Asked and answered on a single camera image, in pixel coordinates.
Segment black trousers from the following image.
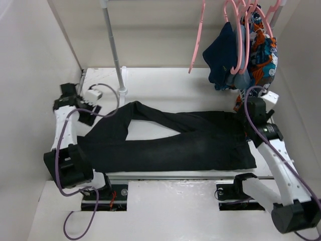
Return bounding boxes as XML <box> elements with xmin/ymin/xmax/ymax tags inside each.
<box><xmin>77</xmin><ymin>101</ymin><xmax>256</xmax><ymax>173</ymax></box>

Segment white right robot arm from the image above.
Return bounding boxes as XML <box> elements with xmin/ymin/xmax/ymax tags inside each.
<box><xmin>232</xmin><ymin>97</ymin><xmax>320</xmax><ymax>234</ymax></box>

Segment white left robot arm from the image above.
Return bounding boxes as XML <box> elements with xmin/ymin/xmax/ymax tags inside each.
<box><xmin>44</xmin><ymin>83</ymin><xmax>112</xmax><ymax>199</ymax></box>

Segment pink hanger with navy garment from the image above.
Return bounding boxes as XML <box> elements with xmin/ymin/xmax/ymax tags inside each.
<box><xmin>223</xmin><ymin>0</ymin><xmax>250</xmax><ymax>75</ymax></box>

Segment pink hanger with patterned garment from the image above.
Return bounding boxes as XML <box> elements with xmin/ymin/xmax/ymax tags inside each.
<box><xmin>246</xmin><ymin>1</ymin><xmax>274</xmax><ymax>38</ymax></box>

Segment empty pink hanger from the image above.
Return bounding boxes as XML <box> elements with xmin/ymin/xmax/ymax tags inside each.
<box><xmin>188</xmin><ymin>0</ymin><xmax>206</xmax><ymax>74</ymax></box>

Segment white rack left foot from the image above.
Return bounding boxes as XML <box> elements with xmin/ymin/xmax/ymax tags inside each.
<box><xmin>117</xmin><ymin>66</ymin><xmax>128</xmax><ymax>106</ymax></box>

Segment grey blue hanging garment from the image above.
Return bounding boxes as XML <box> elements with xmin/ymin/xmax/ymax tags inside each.
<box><xmin>226</xmin><ymin>25</ymin><xmax>251</xmax><ymax>89</ymax></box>

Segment patterned orange teal garment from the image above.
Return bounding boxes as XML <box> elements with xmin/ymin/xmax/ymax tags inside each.
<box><xmin>234</xmin><ymin>12</ymin><xmax>278</xmax><ymax>112</ymax></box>

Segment navy blue hanging garment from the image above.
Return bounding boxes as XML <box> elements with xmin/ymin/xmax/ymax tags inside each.
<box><xmin>202</xmin><ymin>22</ymin><xmax>237</xmax><ymax>90</ymax></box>

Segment silver rack left pole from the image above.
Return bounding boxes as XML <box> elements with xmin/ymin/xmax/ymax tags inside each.
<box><xmin>100</xmin><ymin>1</ymin><xmax>120</xmax><ymax>75</ymax></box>

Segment silver rack pole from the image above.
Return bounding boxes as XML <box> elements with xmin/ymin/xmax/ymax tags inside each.
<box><xmin>100</xmin><ymin>1</ymin><xmax>120</xmax><ymax>75</ymax></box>
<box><xmin>266</xmin><ymin>0</ymin><xmax>287</xmax><ymax>29</ymax></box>

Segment silver rack right pole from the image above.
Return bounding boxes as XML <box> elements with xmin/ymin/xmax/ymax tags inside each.
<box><xmin>266</xmin><ymin>0</ymin><xmax>287</xmax><ymax>29</ymax></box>

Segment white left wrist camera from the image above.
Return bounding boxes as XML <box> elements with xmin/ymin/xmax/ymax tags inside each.
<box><xmin>84</xmin><ymin>89</ymin><xmax>103</xmax><ymax>103</ymax></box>

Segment metal rail strip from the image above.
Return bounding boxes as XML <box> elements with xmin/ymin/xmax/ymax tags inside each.
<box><xmin>105</xmin><ymin>173</ymin><xmax>276</xmax><ymax>182</ymax></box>

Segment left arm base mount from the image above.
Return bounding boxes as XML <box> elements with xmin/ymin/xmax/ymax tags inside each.
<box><xmin>81</xmin><ymin>183</ymin><xmax>128</xmax><ymax>211</ymax></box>

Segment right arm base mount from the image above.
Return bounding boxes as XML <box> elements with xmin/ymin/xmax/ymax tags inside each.
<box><xmin>214</xmin><ymin>182</ymin><xmax>265</xmax><ymax>211</ymax></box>

